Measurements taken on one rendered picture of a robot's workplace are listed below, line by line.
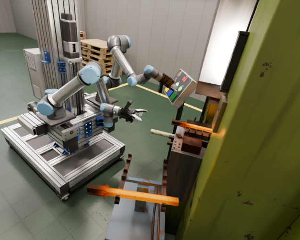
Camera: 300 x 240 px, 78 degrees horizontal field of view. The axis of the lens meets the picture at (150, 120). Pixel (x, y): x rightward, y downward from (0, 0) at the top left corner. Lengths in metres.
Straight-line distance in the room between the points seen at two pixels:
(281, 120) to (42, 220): 1.90
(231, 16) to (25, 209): 2.14
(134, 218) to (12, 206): 1.35
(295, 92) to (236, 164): 0.36
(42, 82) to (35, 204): 1.14
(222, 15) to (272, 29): 0.38
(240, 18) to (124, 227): 1.18
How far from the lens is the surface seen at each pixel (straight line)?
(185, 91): 1.67
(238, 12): 1.05
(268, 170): 0.94
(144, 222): 1.15
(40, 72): 2.00
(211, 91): 1.15
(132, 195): 0.90
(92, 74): 1.30
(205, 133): 1.33
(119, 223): 1.15
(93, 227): 1.92
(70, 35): 1.68
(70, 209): 2.04
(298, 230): 1.18
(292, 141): 0.87
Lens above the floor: 1.67
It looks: 31 degrees down
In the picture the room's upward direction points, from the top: 8 degrees clockwise
